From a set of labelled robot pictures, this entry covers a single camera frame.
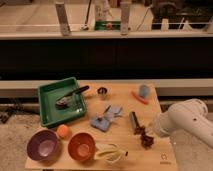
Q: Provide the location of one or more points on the dark red grape bunch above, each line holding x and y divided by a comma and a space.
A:
146, 141

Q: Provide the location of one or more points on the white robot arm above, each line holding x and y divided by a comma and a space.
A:
189, 115

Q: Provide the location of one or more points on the small metal cup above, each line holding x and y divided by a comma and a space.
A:
102, 92

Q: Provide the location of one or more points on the small dark utensil on cloth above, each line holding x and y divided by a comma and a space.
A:
105, 111

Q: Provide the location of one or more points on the blue crumpled cloth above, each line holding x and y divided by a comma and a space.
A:
103, 122

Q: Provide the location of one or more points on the orange carrot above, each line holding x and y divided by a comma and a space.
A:
140, 99

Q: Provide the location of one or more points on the blue cup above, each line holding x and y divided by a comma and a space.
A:
144, 91

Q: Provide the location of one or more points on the black metal brush block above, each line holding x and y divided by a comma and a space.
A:
134, 121

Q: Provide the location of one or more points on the green plastic tray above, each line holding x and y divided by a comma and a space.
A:
50, 115

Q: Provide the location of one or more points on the wooden board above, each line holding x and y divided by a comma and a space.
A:
159, 158

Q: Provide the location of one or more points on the background green tray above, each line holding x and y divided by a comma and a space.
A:
107, 25

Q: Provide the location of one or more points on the orange fruit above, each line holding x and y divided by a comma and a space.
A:
63, 131

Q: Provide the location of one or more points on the orange bowl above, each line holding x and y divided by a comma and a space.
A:
81, 147

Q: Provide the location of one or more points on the purple bowl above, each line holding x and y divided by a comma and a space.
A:
42, 145

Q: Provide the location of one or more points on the black handled metal ladle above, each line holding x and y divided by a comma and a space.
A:
62, 102

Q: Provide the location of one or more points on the left white post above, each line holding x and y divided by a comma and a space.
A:
62, 18

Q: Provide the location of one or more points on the white post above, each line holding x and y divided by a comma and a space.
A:
125, 12
62, 18

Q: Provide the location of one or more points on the right white post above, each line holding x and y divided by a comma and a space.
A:
125, 12

